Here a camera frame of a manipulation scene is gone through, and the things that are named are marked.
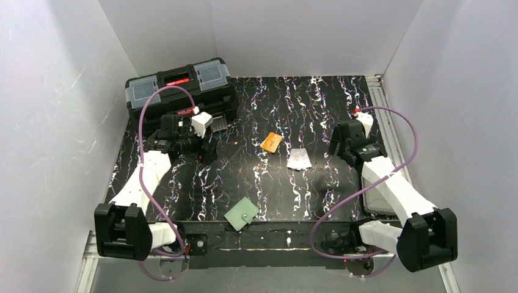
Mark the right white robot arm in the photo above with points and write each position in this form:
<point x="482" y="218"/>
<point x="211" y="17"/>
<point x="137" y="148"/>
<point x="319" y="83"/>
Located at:
<point x="428" y="236"/>

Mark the black toolbox with grey lids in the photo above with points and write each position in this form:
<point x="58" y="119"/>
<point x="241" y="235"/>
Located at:
<point x="206" y="85"/>

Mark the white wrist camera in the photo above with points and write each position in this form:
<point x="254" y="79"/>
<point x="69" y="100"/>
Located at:
<point x="366" y="120"/>
<point x="201" y="122"/>

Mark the mint green card holder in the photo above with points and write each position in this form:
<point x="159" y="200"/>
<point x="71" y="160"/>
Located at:
<point x="241" y="214"/>

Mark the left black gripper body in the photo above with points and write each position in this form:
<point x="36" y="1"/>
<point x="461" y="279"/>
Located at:
<point x="206" y="146"/>

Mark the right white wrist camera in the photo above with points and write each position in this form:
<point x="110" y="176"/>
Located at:
<point x="366" y="120"/>

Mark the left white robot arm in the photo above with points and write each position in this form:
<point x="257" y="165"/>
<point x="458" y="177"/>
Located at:
<point x="121" y="226"/>

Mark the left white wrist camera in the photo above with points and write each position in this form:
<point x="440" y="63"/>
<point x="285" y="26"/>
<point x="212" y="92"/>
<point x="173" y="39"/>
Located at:
<point x="201" y="122"/>

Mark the grey pad on table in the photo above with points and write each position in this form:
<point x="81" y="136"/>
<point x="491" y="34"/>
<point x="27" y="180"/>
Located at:
<point x="375" y="203"/>

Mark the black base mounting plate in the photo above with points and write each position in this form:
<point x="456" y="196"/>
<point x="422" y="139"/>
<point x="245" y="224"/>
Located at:
<point x="261" y="244"/>

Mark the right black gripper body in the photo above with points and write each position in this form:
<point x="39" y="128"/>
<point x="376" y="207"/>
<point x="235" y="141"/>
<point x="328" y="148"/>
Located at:
<point x="338" y="143"/>

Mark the aluminium frame rail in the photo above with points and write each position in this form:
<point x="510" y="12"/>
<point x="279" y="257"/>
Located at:
<point x="385" y="130"/>

